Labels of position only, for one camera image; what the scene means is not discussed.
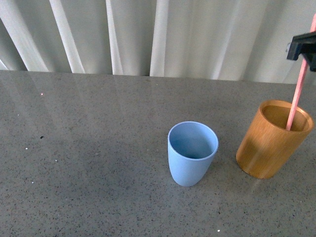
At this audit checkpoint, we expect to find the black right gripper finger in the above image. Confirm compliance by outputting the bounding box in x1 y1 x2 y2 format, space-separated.
286 32 316 72

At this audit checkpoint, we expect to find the pink chopstick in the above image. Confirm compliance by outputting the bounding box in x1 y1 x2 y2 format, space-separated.
286 15 316 130

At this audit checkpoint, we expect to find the blue plastic cup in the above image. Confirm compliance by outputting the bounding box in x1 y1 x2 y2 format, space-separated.
167 121 219 187

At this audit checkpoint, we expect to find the round bamboo chopstick holder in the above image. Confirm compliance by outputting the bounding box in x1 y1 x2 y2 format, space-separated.
236 100 315 179

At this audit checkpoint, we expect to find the white pleated curtain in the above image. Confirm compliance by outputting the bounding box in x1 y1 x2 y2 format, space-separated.
0 0 316 83

